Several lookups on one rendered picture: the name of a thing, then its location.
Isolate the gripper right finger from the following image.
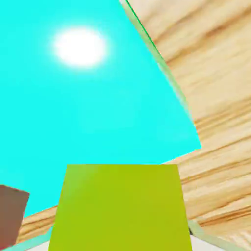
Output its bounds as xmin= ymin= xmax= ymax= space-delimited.
xmin=187 ymin=219 xmax=243 ymax=251

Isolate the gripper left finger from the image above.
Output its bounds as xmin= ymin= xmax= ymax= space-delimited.
xmin=3 ymin=225 xmax=54 ymax=251

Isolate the small yellow-green cube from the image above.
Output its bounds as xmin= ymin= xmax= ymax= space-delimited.
xmin=48 ymin=164 xmax=194 ymax=251

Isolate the small brown cube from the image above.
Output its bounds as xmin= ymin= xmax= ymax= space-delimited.
xmin=0 ymin=185 xmax=30 ymax=251

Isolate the large cyan box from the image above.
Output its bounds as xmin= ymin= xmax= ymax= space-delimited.
xmin=0 ymin=0 xmax=202 ymax=219

